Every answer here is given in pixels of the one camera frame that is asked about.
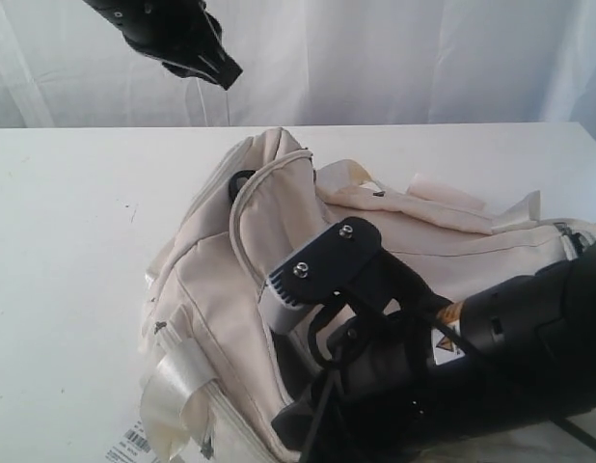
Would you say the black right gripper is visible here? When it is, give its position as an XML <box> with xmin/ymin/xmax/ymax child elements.
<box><xmin>272</xmin><ymin>346</ymin><xmax>423</xmax><ymax>462</ymax></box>

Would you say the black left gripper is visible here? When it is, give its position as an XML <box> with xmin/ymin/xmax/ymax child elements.
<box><xmin>87</xmin><ymin>0</ymin><xmax>243</xmax><ymax>91</ymax></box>

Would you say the cream fabric duffel bag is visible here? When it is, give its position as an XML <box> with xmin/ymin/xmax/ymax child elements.
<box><xmin>140</xmin><ymin>128</ymin><xmax>596</xmax><ymax>462</ymax></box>

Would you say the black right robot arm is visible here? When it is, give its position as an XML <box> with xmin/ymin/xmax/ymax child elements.
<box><xmin>271</xmin><ymin>224</ymin><xmax>596</xmax><ymax>462</ymax></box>

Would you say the white background curtain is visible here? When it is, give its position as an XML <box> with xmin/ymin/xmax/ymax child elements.
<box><xmin>0</xmin><ymin>1</ymin><xmax>596</xmax><ymax>137</ymax></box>

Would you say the white barcode label tag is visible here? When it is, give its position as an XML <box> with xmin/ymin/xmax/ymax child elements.
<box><xmin>100</xmin><ymin>418</ymin><xmax>158</xmax><ymax>463</ymax></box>

